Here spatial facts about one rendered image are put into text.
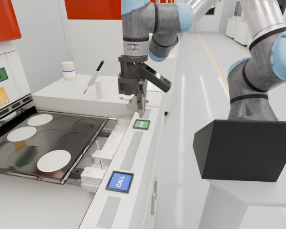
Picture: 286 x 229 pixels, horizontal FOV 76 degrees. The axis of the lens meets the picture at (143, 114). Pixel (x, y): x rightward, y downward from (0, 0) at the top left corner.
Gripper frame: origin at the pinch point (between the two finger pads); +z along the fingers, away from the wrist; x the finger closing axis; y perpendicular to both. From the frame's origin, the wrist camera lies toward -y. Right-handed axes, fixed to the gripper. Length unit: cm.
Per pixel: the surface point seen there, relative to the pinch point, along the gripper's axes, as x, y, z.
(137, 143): 9.9, -0.1, 5.0
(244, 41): -802, -260, 79
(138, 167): 20.4, -2.9, 4.6
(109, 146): 4.2, 11.9, 12.6
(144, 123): -0.9, -0.2, 4.2
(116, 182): 26.4, 1.3, 4.2
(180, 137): -127, -20, 100
